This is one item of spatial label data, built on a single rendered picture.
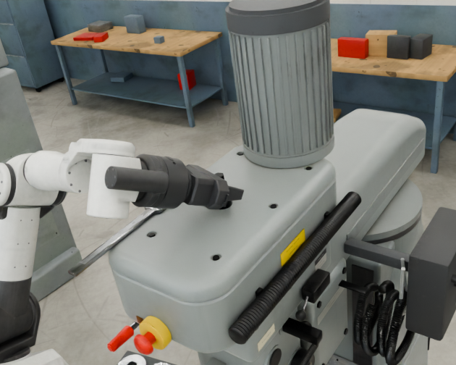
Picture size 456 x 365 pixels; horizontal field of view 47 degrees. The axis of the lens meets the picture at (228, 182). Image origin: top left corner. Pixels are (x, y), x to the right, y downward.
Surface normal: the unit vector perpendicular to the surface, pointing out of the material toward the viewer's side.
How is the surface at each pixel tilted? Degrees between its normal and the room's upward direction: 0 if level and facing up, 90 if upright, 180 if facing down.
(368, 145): 0
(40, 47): 90
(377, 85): 90
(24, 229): 87
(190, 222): 0
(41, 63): 90
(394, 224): 0
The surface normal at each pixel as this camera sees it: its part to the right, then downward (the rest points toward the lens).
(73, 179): 0.75, 0.07
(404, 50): -0.63, 0.46
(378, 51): -0.45, 0.50
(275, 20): -0.08, 0.52
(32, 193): 0.65, 0.49
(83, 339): -0.13, -0.86
